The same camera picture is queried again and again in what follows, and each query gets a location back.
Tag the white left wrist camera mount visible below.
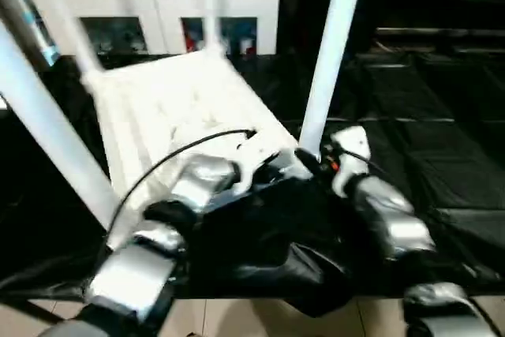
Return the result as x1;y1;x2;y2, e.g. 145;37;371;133
232;131;286;193

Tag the black work mat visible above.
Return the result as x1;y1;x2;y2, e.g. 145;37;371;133
0;52;505;319

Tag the white red mug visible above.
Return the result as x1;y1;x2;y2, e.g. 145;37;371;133
240;36;258;57

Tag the white plastic table top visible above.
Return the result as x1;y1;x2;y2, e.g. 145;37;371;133
80;52;313;252

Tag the light blue packaged box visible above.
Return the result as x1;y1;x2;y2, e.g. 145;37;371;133
15;0;63;69

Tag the white plastic table leg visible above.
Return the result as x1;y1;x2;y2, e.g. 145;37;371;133
200;0;227;57
0;17;118;232
33;0;105;78
297;0;371;155

